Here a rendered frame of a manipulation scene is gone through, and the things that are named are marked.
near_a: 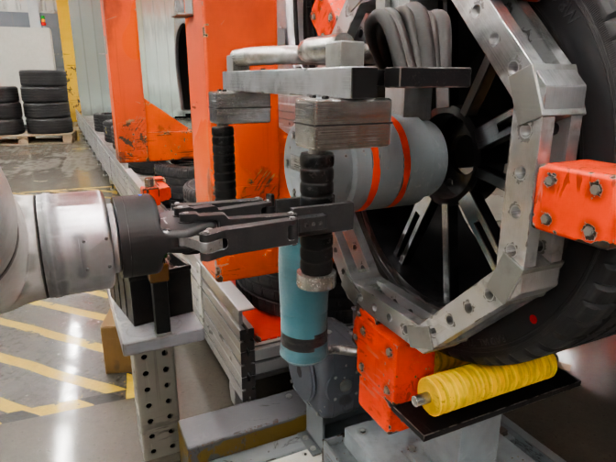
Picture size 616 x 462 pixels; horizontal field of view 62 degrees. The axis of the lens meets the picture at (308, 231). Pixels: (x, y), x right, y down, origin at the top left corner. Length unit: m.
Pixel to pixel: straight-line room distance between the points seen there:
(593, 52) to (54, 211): 0.56
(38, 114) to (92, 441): 7.71
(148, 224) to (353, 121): 0.22
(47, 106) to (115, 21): 6.07
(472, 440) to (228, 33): 0.92
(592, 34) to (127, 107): 2.62
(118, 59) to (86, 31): 10.72
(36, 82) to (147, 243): 8.59
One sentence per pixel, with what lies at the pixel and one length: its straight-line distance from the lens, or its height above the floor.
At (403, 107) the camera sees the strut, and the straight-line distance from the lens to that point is 0.77.
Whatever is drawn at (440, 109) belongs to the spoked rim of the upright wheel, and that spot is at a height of 0.92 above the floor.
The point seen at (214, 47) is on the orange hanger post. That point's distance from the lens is 1.12.
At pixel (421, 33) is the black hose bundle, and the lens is 0.58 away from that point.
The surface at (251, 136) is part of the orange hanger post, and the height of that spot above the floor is 0.85.
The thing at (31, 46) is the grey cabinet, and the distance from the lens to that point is 11.78.
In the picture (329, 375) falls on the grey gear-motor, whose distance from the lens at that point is 1.17.
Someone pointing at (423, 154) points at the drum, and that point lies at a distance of 0.75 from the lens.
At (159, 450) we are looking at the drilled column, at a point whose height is 0.02.
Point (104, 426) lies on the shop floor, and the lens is 1.71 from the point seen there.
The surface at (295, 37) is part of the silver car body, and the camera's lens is 2.07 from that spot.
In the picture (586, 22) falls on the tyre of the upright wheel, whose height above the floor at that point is 1.03.
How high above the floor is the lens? 0.97
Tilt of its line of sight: 16 degrees down
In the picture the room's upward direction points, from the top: straight up
